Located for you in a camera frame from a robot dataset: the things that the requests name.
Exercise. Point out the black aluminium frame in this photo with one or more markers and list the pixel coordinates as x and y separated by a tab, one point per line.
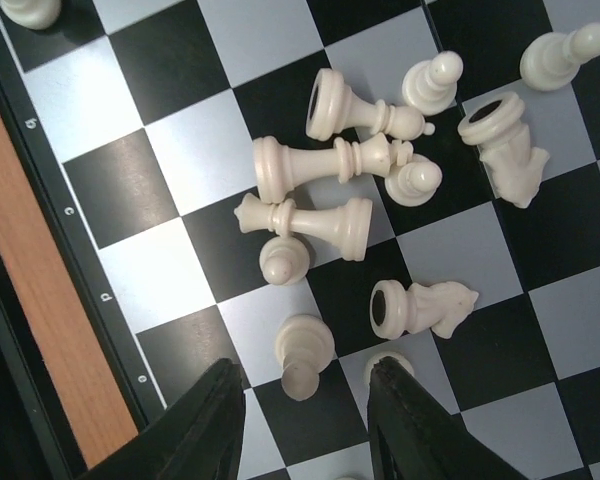
36	441

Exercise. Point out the white knight lying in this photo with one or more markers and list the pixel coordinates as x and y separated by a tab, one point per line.
504	141

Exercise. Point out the black white chessboard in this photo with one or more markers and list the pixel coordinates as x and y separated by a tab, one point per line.
139	118

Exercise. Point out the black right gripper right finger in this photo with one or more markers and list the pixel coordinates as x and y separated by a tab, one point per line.
412	436

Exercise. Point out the white queen lying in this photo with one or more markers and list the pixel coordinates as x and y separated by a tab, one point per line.
345	227

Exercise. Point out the white bishop lying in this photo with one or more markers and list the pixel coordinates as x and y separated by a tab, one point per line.
334	107

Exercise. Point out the white king lying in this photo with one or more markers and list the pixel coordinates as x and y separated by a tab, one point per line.
280	168

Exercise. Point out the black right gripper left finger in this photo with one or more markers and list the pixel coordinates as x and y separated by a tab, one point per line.
198	437

